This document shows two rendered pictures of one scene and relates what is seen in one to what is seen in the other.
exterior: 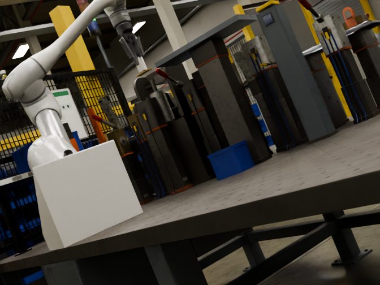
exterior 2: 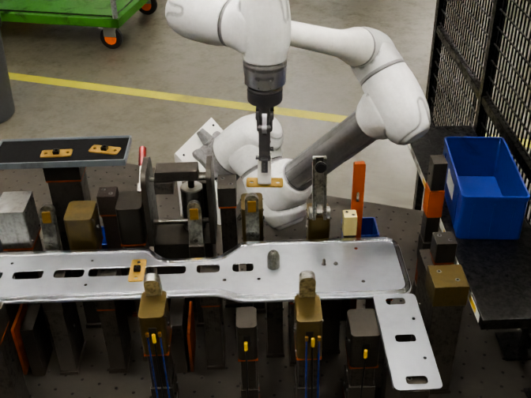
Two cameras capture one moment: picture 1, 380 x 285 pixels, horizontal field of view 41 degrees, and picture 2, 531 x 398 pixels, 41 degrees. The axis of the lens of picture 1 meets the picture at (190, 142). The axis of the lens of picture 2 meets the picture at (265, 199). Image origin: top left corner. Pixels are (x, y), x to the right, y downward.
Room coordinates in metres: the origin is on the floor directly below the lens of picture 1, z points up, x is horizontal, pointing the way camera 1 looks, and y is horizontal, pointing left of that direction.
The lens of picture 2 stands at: (3.48, -0.73, 2.13)
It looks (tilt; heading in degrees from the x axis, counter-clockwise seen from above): 34 degrees down; 144
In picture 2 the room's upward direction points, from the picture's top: 1 degrees counter-clockwise
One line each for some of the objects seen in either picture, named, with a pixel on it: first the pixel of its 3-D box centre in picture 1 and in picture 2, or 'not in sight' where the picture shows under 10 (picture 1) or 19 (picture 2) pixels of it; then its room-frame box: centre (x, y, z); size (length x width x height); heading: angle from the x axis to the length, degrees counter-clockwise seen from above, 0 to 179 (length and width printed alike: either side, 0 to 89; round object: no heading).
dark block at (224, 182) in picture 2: (158, 144); (230, 243); (2.13, 0.12, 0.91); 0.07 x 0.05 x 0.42; 145
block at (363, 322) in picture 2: not in sight; (361, 369); (2.65, 0.14, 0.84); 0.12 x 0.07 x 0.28; 145
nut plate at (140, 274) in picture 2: not in sight; (137, 268); (2.17, -0.18, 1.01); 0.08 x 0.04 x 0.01; 145
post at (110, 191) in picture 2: (219, 119); (117, 250); (1.94, -0.14, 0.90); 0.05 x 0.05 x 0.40; 55
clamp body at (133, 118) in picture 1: (151, 155); (254, 253); (2.17, 0.17, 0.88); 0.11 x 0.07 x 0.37; 145
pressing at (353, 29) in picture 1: (223, 96); (129, 274); (2.17, -0.20, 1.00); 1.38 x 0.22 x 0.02; 55
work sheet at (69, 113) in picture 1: (63, 116); not in sight; (2.84, 0.60, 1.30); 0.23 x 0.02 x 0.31; 145
